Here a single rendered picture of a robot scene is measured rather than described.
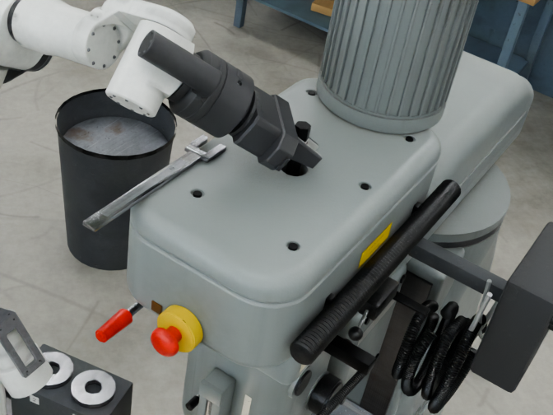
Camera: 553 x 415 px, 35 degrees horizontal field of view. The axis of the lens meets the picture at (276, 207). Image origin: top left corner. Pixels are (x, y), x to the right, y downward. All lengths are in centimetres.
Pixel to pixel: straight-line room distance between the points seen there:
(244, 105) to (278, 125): 6
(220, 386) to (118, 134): 239
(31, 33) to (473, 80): 93
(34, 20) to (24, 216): 288
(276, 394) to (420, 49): 55
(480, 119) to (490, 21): 403
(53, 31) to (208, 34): 440
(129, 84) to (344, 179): 33
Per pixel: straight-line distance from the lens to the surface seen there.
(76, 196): 351
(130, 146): 356
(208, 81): 101
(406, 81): 124
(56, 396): 185
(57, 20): 113
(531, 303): 137
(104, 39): 111
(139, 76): 102
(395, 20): 120
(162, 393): 330
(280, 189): 113
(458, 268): 149
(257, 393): 133
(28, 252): 381
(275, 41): 554
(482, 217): 175
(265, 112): 109
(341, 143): 124
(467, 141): 160
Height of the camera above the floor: 257
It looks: 38 degrees down
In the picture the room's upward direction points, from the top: 11 degrees clockwise
